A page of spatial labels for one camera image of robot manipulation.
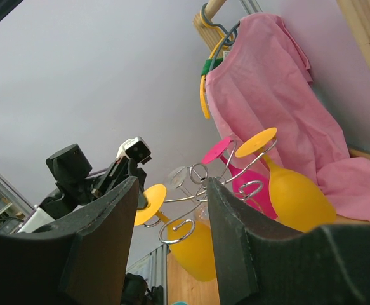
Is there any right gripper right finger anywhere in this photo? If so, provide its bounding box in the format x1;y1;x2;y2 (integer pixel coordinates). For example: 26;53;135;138
207;178;370;304

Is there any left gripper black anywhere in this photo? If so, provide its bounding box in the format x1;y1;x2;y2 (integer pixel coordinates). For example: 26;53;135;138
91;157;148;210

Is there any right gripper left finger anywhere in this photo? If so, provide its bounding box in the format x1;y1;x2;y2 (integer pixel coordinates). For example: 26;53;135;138
0;177;139;304

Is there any clear wine glass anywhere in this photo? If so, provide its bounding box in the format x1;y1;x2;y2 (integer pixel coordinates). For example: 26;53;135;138
164;166;210;226

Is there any yellow wine glass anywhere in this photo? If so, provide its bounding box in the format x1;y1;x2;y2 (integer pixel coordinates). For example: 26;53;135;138
235;127;336;232
134;184;216;281

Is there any yellow wine glass back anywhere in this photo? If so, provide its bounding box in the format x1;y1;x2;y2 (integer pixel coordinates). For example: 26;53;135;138
235;127;336;232

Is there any pink plastic wine glass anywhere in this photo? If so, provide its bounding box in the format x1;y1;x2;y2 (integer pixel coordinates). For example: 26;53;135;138
201;137;277;220

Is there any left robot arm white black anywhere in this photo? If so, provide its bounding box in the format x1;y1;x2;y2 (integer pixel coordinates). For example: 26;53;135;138
19;137;151;233

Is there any chrome wine glass rack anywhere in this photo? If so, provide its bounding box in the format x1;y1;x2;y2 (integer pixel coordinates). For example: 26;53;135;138
144;144;263;227

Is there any yellow clothes hanger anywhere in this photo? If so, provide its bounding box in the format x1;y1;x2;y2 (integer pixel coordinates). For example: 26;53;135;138
198;31;236;120

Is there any green garment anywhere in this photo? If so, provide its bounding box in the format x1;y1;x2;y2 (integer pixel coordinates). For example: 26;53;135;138
201;58;223;76

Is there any pink shirt on hanger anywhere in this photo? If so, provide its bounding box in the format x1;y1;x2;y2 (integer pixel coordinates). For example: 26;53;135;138
204;13;370;222

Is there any grey blue clothes hanger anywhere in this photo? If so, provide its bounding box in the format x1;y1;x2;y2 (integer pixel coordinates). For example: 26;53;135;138
200;2;241;69

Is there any wooden clothes stand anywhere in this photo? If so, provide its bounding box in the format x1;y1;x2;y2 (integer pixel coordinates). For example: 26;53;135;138
194;1;370;180

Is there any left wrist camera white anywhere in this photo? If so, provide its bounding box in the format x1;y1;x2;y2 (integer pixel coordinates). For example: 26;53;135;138
116;137;152;165

